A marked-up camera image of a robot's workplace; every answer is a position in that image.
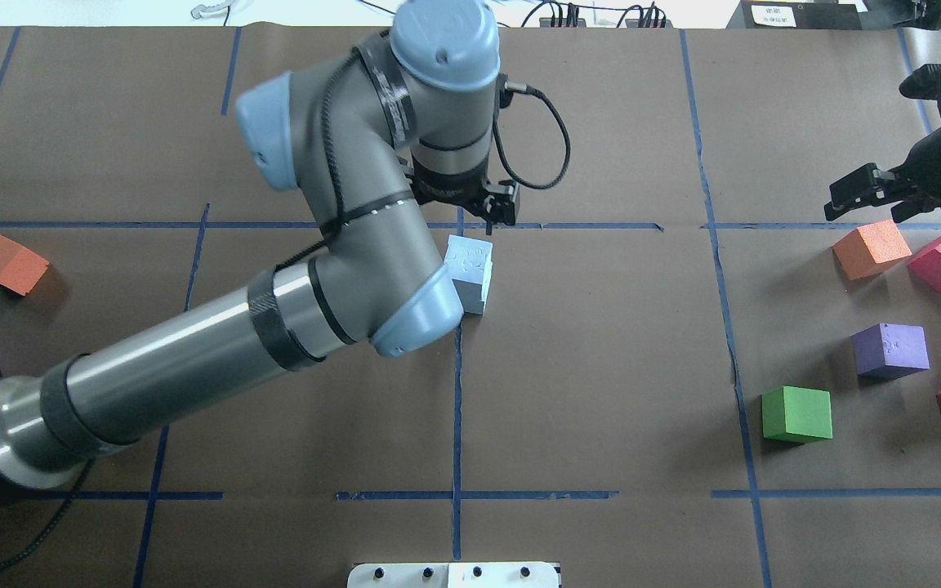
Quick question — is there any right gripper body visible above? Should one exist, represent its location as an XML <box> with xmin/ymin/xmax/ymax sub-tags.
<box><xmin>895</xmin><ymin>129</ymin><xmax>941</xmax><ymax>217</ymax></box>

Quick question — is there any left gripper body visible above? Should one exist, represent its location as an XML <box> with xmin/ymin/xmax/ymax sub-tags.
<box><xmin>410</xmin><ymin>156</ymin><xmax>490</xmax><ymax>209</ymax></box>

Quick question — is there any light blue block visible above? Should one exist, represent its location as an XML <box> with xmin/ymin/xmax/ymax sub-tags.
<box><xmin>444</xmin><ymin>235</ymin><xmax>493</xmax><ymax>289</ymax></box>

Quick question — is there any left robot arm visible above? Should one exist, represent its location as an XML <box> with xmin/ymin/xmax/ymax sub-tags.
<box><xmin>0</xmin><ymin>1</ymin><xmax>518</xmax><ymax>505</ymax></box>

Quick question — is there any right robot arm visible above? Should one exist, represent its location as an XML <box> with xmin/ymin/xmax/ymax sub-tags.
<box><xmin>823</xmin><ymin>128</ymin><xmax>941</xmax><ymax>223</ymax></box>

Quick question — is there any far orange block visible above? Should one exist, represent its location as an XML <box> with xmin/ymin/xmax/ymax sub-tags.
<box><xmin>832</xmin><ymin>220</ymin><xmax>912</xmax><ymax>282</ymax></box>

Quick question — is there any orange block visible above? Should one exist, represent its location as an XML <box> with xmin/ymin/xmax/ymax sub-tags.
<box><xmin>832</xmin><ymin>220</ymin><xmax>912</xmax><ymax>282</ymax></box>
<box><xmin>0</xmin><ymin>234</ymin><xmax>50</xmax><ymax>296</ymax></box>

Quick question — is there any far purple block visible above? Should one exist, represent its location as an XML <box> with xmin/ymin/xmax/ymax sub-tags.
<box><xmin>850</xmin><ymin>323</ymin><xmax>930</xmax><ymax>380</ymax></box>

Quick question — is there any black box device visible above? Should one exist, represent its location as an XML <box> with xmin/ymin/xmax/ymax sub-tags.
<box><xmin>725</xmin><ymin>1</ymin><xmax>863</xmax><ymax>30</ymax></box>

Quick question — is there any green block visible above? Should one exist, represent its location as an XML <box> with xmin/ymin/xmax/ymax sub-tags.
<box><xmin>760</xmin><ymin>386</ymin><xmax>834</xmax><ymax>444</ymax></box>

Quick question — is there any white pillar with base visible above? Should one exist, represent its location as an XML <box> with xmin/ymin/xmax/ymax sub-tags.
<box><xmin>346</xmin><ymin>561</ymin><xmax>563</xmax><ymax>587</ymax></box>

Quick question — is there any near orange block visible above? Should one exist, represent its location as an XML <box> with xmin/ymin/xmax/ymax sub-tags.
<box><xmin>0</xmin><ymin>234</ymin><xmax>50</xmax><ymax>296</ymax></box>

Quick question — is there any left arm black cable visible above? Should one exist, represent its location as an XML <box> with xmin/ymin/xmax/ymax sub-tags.
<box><xmin>274</xmin><ymin>49</ymin><xmax>573</xmax><ymax>270</ymax></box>

